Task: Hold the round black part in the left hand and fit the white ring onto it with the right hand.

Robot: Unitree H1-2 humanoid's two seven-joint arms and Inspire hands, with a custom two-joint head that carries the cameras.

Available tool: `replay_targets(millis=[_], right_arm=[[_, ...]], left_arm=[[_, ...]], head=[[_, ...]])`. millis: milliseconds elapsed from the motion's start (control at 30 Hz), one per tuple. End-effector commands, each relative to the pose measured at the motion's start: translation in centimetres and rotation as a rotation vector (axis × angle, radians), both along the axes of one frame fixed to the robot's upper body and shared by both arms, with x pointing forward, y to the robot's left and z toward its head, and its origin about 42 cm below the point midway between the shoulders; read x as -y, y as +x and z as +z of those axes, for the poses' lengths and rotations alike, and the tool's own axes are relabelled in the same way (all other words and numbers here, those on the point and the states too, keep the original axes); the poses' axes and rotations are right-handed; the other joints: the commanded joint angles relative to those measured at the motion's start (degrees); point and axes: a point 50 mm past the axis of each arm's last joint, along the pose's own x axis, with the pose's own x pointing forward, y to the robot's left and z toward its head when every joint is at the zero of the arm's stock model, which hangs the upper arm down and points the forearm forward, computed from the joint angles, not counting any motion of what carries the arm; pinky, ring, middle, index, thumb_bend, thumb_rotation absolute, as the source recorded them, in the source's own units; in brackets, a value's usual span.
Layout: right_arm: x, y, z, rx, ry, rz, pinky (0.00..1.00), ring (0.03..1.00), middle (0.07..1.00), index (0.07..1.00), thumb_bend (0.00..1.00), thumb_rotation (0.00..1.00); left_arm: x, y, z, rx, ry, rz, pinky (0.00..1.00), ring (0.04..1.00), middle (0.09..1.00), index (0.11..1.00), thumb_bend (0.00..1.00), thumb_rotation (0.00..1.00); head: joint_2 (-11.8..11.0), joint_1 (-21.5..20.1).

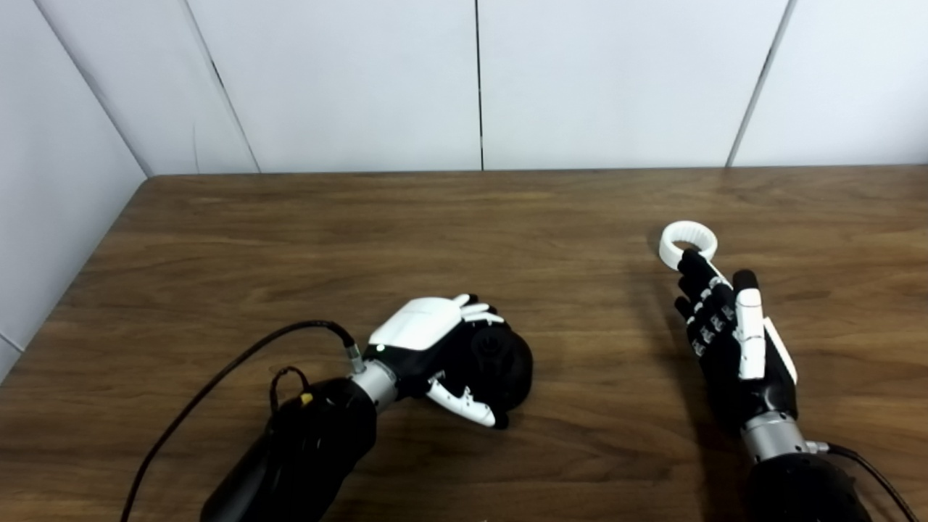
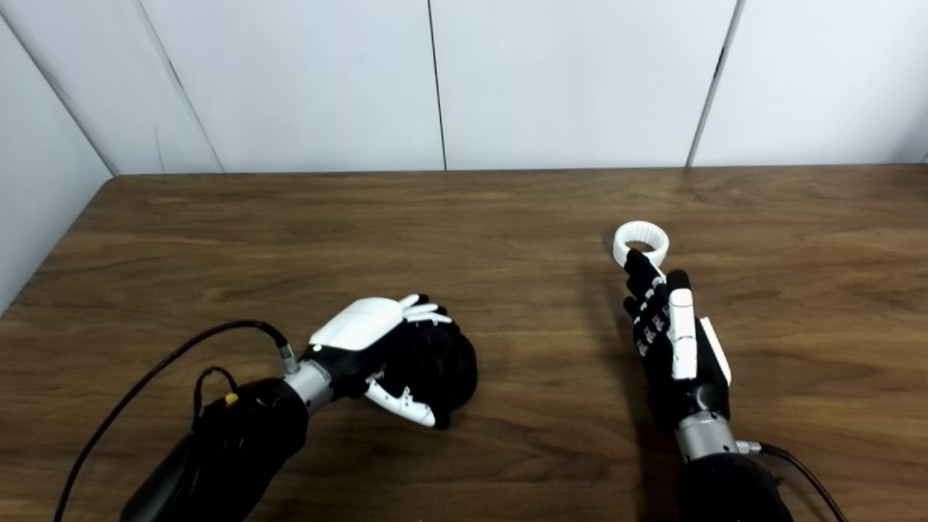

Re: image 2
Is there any white and black right hand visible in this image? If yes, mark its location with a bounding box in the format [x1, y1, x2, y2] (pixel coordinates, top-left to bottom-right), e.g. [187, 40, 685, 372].
[622, 249, 733, 428]

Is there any white ring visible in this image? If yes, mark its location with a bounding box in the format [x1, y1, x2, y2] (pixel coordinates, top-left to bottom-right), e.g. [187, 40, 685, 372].
[613, 220, 670, 269]

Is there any round black part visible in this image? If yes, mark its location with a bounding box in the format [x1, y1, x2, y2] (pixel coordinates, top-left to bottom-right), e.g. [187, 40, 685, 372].
[406, 319, 479, 428]

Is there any thin wire with yellow tag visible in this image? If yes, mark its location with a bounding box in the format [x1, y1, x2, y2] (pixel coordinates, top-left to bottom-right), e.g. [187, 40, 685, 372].
[192, 366, 240, 421]

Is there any white and black left hand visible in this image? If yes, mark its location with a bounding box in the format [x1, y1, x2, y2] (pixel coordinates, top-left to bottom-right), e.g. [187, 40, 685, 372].
[308, 294, 454, 430]

